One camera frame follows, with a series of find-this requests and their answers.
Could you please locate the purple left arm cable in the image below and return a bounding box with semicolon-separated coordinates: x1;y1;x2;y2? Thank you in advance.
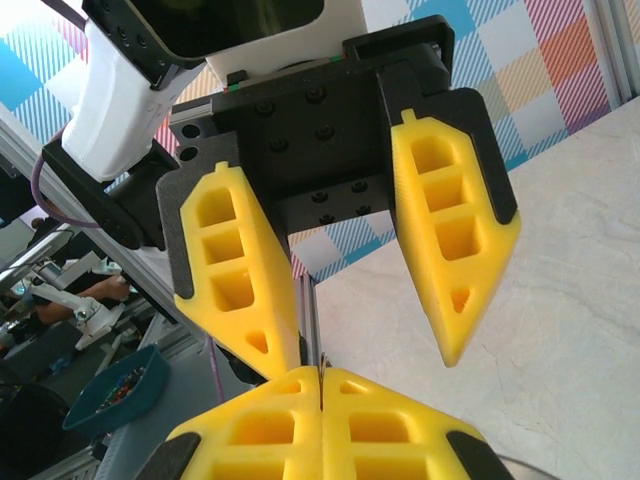
31;0;225;404

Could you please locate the blue bowl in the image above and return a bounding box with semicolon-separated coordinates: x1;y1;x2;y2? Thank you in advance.
61;342;172;447

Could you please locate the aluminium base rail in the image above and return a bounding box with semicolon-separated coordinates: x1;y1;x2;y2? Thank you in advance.
293;276;320;374

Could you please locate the person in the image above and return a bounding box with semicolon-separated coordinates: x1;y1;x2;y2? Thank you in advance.
27;214;132;326

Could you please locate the colourful small parts pile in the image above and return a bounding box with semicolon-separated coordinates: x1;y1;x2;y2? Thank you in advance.
94;367;146;414

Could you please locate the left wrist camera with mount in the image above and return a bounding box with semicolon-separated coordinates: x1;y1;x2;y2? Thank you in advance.
81;0;365;92

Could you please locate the aluminium frame post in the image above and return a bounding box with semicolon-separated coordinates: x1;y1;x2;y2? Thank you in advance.
593;0;640;104

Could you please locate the aluminium frame beam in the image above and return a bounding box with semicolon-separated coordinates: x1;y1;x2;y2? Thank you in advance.
0;113;214;351

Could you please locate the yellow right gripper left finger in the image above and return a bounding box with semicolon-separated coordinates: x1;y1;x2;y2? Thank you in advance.
148;366;325;480

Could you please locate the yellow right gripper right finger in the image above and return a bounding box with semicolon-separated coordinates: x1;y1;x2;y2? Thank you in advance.
321;366;517;480

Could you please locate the black round object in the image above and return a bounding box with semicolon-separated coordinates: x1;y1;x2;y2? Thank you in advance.
0;379;71;480

